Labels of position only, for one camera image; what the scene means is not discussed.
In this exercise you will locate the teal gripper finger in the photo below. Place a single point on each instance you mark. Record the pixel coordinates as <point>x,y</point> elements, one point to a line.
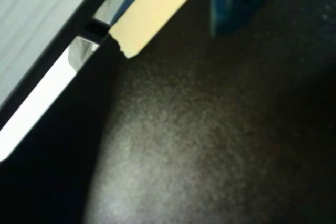
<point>236,3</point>

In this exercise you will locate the beige masking tape piece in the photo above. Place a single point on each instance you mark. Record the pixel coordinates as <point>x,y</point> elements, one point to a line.
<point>152,14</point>

